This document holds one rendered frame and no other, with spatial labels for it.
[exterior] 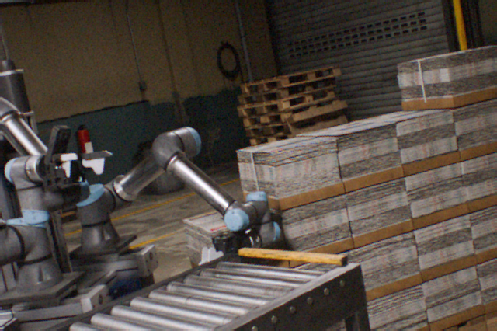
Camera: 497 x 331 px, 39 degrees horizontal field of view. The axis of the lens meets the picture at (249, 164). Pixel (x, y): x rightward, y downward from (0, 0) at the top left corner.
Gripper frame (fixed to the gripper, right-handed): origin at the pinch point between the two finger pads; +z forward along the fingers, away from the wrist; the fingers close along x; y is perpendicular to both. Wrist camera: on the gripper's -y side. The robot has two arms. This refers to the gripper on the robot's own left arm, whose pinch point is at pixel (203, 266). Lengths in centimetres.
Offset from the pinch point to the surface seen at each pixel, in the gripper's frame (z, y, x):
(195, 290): 24.2, 3.0, 27.3
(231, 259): -2.0, 2.8, 13.5
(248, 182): -55, 16, -31
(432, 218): -108, -14, 18
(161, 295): 30.8, 2.9, 19.7
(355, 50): -718, 71, -486
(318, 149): -64, 26, 3
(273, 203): -46.6, 9.2, -9.9
